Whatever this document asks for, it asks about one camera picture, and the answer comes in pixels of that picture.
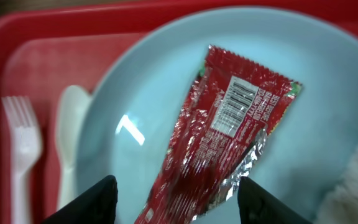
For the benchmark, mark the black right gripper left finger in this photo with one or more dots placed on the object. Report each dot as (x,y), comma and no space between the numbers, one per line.
(97,205)

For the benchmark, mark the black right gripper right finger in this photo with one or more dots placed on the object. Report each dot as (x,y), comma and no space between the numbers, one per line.
(258,206)

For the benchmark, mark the white plastic fork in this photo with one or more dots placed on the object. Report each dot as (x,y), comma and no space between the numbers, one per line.
(26,149)

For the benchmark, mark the white napkin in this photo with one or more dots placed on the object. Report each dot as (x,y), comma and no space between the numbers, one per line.
(341,204)

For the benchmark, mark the red ketchup sachet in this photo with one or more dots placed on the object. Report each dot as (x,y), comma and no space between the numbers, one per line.
(229,112)

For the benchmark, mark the white plastic spoon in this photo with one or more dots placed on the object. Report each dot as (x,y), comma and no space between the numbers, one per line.
(72,107)

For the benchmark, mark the light blue plate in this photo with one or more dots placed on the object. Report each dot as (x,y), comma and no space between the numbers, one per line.
(134,108)

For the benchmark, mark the red plastic tray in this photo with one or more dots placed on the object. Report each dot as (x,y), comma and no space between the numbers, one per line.
(42,52)

